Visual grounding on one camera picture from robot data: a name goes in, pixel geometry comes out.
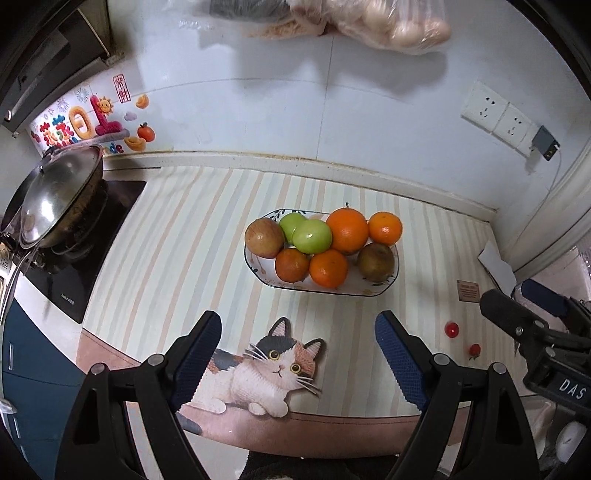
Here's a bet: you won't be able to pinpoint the black range hood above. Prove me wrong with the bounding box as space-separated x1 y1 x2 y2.
0 0 114 137

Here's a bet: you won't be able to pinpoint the medium orange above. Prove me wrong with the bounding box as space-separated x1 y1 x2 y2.
368 211 403 246
309 248 350 289

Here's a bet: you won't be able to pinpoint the green apple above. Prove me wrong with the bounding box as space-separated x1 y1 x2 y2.
278 212 308 245
292 220 333 254

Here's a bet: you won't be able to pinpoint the clear plastic bag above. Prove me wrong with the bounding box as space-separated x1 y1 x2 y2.
203 0 333 38

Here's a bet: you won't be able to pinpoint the brownish apple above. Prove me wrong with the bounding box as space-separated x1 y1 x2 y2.
357 242 395 281

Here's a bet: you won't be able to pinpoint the reddish apple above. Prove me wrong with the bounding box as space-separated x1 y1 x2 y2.
245 218 286 258

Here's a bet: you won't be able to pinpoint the blue kitchen cabinet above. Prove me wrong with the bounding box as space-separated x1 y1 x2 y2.
0 295 93 444

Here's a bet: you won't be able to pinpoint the steel wok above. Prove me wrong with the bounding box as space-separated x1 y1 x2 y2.
0 145 109 324

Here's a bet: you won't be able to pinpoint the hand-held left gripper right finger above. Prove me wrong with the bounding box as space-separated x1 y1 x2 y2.
375 310 541 480

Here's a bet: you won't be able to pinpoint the white wall socket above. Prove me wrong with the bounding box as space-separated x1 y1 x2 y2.
517 124 555 160
492 104 539 148
462 82 511 132

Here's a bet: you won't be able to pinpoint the black charger plug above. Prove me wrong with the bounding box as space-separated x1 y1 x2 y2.
531 126 561 162

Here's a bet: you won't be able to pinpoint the floral oval plate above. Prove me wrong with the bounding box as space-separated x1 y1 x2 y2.
244 209 400 297

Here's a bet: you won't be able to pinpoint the white charging cable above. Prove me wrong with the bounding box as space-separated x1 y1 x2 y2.
524 148 565 217

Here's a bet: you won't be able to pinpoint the colourful wall stickers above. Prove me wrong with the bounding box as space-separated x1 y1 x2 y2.
30 74 155 155

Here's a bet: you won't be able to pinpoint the large orange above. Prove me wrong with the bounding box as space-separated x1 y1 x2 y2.
326 208 370 256

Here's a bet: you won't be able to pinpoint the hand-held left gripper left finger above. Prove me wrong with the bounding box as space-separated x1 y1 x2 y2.
55 310 222 480

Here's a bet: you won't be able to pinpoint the striped cat print tablecloth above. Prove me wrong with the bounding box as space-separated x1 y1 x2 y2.
76 164 532 457

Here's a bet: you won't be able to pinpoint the steel wok lid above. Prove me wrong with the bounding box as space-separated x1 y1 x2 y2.
21 145 103 247

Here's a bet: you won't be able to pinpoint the small dark orange tangerine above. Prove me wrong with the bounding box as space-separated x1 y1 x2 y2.
275 248 311 283

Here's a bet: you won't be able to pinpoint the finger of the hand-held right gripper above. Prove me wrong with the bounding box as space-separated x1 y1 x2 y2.
480 289 555 352
522 278 591 333

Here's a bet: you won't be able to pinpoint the white paper piece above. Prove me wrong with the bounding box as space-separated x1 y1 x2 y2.
478 240 518 292

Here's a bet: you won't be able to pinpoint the plastic bag holding eggs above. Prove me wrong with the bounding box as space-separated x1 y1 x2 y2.
286 0 453 56

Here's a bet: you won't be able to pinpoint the black induction cooktop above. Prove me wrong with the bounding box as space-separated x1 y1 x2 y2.
23 180 147 324

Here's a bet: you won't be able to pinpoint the brown label patch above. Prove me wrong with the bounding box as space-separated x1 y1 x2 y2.
457 279 482 303

